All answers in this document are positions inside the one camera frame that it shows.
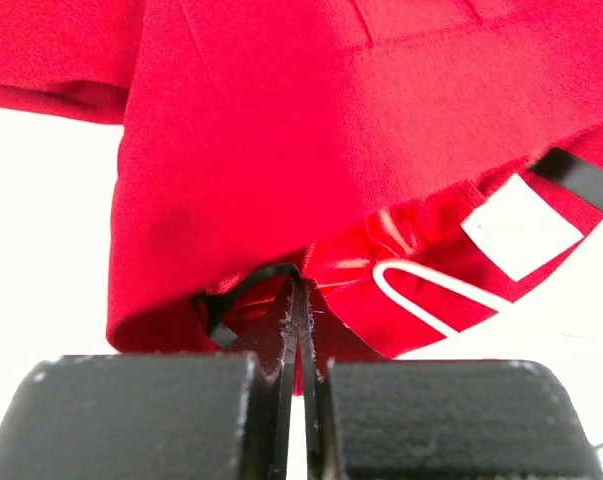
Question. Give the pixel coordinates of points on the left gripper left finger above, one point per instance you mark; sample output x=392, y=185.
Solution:
x=181, y=416

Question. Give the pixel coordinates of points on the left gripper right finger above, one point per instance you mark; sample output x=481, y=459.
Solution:
x=370, y=417

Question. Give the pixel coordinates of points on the pink clothes hanger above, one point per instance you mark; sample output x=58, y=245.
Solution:
x=441, y=290

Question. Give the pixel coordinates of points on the red skirt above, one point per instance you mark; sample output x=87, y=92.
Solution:
x=334, y=135

